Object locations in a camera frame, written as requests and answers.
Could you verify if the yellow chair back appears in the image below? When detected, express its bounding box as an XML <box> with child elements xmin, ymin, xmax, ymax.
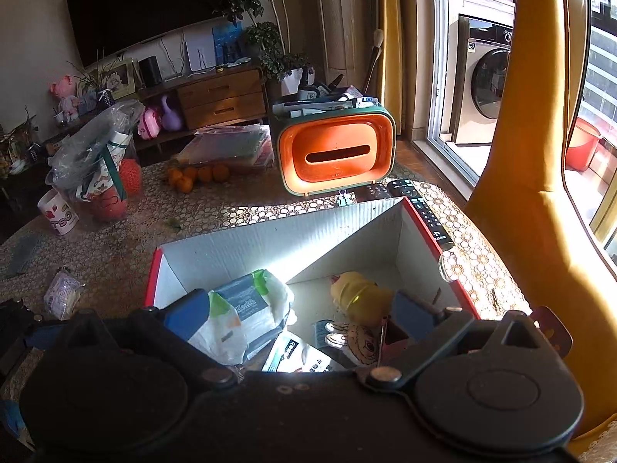
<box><xmin>463</xmin><ymin>0</ymin><xmax>617</xmax><ymax>437</ymax></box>

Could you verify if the purple toy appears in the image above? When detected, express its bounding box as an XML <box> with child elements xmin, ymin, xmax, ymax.
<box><xmin>160</xmin><ymin>94</ymin><xmax>185</xmax><ymax>132</ymax></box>

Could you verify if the long handled brush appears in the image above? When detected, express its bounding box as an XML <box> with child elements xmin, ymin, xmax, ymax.
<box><xmin>361</xmin><ymin>28</ymin><xmax>385</xmax><ymax>95</ymax></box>

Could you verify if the white printed packet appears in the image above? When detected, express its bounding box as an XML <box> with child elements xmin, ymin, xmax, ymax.
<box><xmin>263</xmin><ymin>330</ymin><xmax>348</xmax><ymax>373</ymax></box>

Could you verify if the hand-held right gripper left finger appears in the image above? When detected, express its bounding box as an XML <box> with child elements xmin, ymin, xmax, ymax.
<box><xmin>67</xmin><ymin>289</ymin><xmax>242</xmax><ymax>387</ymax></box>

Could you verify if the clear labelled food packet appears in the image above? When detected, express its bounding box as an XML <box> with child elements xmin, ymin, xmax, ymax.
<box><xmin>43</xmin><ymin>267</ymin><xmax>82</xmax><ymax>321</ymax></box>

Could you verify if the grey cloth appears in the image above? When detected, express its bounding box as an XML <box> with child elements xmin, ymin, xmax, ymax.
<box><xmin>2</xmin><ymin>234</ymin><xmax>44</xmax><ymax>278</ymax></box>

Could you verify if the green orange tissue box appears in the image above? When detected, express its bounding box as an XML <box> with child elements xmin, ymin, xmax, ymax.
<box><xmin>268</xmin><ymin>74</ymin><xmax>397</xmax><ymax>198</ymax></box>

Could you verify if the strawberry print cloth pouch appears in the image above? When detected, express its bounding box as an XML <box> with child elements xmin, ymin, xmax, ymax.
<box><xmin>74</xmin><ymin>132</ymin><xmax>133</xmax><ymax>201</ymax></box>

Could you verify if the photo frame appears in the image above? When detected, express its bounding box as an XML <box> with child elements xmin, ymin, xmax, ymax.
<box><xmin>103</xmin><ymin>58</ymin><xmax>138</xmax><ymax>100</ymax></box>

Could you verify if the washing machine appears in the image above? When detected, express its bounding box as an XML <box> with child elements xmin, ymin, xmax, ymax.
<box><xmin>450</xmin><ymin>14</ymin><xmax>516</xmax><ymax>145</ymax></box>

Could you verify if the white board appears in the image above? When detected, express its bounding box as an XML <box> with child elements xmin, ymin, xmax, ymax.
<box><xmin>185</xmin><ymin>34</ymin><xmax>217</xmax><ymax>73</ymax></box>

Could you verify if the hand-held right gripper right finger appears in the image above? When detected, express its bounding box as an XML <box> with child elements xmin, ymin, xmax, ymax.
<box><xmin>359</xmin><ymin>291</ymin><xmax>555</xmax><ymax>391</ymax></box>

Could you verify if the orange knitted ball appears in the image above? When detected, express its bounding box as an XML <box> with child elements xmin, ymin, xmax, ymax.
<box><xmin>120</xmin><ymin>158</ymin><xmax>144</xmax><ymax>198</ymax></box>

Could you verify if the pink toy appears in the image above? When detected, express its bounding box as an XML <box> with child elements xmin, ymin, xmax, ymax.
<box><xmin>137</xmin><ymin>106</ymin><xmax>163</xmax><ymax>142</ymax></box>

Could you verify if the clear plastic bag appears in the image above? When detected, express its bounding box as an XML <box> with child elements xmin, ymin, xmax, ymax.
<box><xmin>46</xmin><ymin>99</ymin><xmax>145</xmax><ymax>191</ymax></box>

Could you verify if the black speaker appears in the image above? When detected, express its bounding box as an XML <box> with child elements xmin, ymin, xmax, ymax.
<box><xmin>139</xmin><ymin>55</ymin><xmax>164</xmax><ymax>86</ymax></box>

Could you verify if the pink strawberry print mug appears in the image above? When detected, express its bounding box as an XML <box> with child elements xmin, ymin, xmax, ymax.
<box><xmin>37</xmin><ymin>188</ymin><xmax>80</xmax><ymax>237</ymax></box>

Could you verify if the red cardboard box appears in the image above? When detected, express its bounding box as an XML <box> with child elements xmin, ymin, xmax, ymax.
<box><xmin>145</xmin><ymin>197</ymin><xmax>483</xmax><ymax>373</ymax></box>

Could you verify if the small potted plant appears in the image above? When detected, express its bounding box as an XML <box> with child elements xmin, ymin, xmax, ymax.
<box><xmin>0</xmin><ymin>106</ymin><xmax>46</xmax><ymax>177</ymax></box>

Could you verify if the red bucket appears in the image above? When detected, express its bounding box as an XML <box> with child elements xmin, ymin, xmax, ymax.
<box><xmin>565</xmin><ymin>116</ymin><xmax>603</xmax><ymax>172</ymax></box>

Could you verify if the wooden drawer chest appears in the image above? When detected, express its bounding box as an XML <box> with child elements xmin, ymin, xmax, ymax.
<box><xmin>176</xmin><ymin>68</ymin><xmax>268</xmax><ymax>131</ymax></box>

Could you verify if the lace-covered desktop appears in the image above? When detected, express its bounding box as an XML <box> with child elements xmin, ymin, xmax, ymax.
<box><xmin>0</xmin><ymin>157</ymin><xmax>533</xmax><ymax>396</ymax></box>

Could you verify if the beige curtain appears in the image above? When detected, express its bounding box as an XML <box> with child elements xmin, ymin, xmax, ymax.
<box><xmin>313</xmin><ymin>0</ymin><xmax>435</xmax><ymax>140</ymax></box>

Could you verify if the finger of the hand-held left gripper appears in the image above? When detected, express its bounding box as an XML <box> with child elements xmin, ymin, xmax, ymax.
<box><xmin>23</xmin><ymin>324</ymin><xmax>71</xmax><ymax>350</ymax></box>

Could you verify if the stack of books and folders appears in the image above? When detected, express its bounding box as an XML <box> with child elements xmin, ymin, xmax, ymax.
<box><xmin>176</xmin><ymin>124</ymin><xmax>275</xmax><ymax>169</ymax></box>

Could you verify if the pink doll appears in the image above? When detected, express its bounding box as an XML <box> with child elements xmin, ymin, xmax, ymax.
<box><xmin>49</xmin><ymin>74</ymin><xmax>83</xmax><ymax>123</ymax></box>

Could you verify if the wooden tv cabinet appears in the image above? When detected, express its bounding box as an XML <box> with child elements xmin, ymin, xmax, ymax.
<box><xmin>43</xmin><ymin>65</ymin><xmax>268</xmax><ymax>152</ymax></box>

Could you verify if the black remote control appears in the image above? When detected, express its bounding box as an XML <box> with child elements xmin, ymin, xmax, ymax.
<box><xmin>386</xmin><ymin>179</ymin><xmax>455</xmax><ymax>252</ymax></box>
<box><xmin>354</xmin><ymin>183</ymin><xmax>392</xmax><ymax>202</ymax></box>

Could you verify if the illustrated cartoon card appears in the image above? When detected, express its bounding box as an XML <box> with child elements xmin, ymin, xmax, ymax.
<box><xmin>313</xmin><ymin>319</ymin><xmax>386</xmax><ymax>367</ymax></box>

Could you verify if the large red knitted ball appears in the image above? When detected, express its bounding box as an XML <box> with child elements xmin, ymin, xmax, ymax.
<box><xmin>91</xmin><ymin>188</ymin><xmax>128</xmax><ymax>224</ymax></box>

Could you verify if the potted grass plant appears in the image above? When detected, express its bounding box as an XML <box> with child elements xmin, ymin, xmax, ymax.
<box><xmin>67</xmin><ymin>48</ymin><xmax>127</xmax><ymax>107</ymax></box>

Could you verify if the tall leafy potted tree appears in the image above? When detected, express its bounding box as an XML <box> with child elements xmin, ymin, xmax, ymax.
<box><xmin>214</xmin><ymin>0</ymin><xmax>316</xmax><ymax>97</ymax></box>

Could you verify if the black television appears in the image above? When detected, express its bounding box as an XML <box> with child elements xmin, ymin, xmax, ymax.
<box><xmin>65</xmin><ymin>0</ymin><xmax>234</xmax><ymax>69</ymax></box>

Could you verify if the white green wet wipes bag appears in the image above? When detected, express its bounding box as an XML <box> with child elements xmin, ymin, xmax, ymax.
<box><xmin>187</xmin><ymin>269</ymin><xmax>297</xmax><ymax>366</ymax></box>

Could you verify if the row of tangerines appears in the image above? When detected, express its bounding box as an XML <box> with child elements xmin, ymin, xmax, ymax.
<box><xmin>166</xmin><ymin>164</ymin><xmax>231</xmax><ymax>194</ymax></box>

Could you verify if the teal ribbon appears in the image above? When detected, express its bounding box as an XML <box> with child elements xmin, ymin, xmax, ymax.
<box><xmin>99</xmin><ymin>142</ymin><xmax>128</xmax><ymax>202</ymax></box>

